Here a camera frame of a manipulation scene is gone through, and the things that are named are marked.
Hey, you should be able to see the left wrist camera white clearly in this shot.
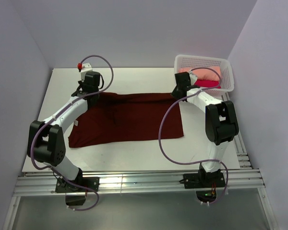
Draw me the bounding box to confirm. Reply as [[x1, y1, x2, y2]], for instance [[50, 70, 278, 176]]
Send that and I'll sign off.
[[77, 63, 92, 80]]

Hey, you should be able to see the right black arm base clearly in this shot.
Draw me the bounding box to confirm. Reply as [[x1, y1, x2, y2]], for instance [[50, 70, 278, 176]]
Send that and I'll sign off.
[[179, 169, 226, 205]]

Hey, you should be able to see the aluminium rail frame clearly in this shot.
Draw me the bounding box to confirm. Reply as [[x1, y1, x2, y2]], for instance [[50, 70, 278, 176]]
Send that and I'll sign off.
[[3, 103, 279, 230]]

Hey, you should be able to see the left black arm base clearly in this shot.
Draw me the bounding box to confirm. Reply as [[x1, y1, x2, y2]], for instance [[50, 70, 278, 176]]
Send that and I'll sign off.
[[55, 177, 100, 211]]

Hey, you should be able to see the dark red t-shirt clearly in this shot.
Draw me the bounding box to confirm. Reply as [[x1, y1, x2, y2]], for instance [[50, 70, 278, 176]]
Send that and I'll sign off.
[[68, 92, 184, 148]]

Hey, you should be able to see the rolled pink t-shirt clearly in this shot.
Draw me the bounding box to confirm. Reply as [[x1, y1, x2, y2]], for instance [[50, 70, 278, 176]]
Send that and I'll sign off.
[[193, 80, 221, 89]]

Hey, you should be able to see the rolled peach t-shirt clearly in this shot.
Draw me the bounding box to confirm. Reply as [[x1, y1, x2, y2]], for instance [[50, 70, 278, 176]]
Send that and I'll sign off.
[[192, 66, 221, 81]]

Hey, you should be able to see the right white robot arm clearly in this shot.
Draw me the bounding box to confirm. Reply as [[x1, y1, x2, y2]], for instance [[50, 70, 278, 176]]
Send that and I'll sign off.
[[171, 72, 239, 187]]

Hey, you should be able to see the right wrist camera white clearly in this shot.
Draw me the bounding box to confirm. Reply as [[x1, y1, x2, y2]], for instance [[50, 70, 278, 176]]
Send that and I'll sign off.
[[189, 74, 198, 85]]

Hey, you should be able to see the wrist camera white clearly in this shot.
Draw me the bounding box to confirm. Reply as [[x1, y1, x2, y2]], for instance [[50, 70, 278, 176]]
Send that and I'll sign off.
[[77, 63, 92, 80], [189, 74, 198, 85]]

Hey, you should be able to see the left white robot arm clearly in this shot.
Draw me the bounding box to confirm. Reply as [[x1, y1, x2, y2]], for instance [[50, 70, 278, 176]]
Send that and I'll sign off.
[[27, 71, 104, 191]]

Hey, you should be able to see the white plastic basket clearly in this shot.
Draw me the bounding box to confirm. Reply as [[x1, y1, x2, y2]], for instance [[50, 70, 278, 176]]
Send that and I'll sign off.
[[174, 55, 234, 96]]

